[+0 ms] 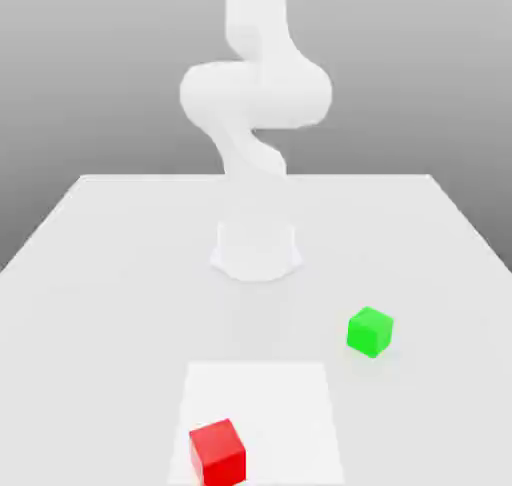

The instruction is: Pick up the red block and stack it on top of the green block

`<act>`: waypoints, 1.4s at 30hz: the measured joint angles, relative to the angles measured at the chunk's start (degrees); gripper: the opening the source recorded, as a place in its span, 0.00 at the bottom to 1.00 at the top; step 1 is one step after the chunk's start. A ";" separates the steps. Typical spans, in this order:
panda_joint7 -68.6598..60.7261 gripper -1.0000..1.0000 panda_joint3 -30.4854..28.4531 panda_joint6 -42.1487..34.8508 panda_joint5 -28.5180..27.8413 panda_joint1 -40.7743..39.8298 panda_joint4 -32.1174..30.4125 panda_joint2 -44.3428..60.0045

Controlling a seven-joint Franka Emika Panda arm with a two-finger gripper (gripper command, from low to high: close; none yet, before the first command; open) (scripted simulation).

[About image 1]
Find small red cube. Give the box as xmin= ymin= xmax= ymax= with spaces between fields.
xmin=188 ymin=417 xmax=247 ymax=486

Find small green cube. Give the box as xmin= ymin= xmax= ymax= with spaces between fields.
xmin=346 ymin=305 xmax=395 ymax=360

